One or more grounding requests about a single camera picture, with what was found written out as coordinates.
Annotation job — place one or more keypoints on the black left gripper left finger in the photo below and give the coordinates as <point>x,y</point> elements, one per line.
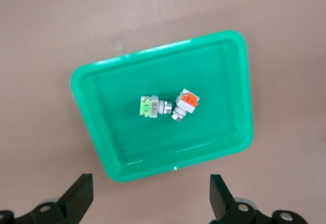
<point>76,198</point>

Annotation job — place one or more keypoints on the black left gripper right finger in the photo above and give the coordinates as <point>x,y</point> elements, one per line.
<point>222,198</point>

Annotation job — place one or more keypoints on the white button orange block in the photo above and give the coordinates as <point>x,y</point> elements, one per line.
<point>187,103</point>

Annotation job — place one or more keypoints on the white button green block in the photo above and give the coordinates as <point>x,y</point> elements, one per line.
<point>151,107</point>

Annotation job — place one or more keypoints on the green plastic tray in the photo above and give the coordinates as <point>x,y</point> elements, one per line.
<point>165,142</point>

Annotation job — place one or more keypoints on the brown table cover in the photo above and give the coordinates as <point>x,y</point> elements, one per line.
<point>51,30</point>

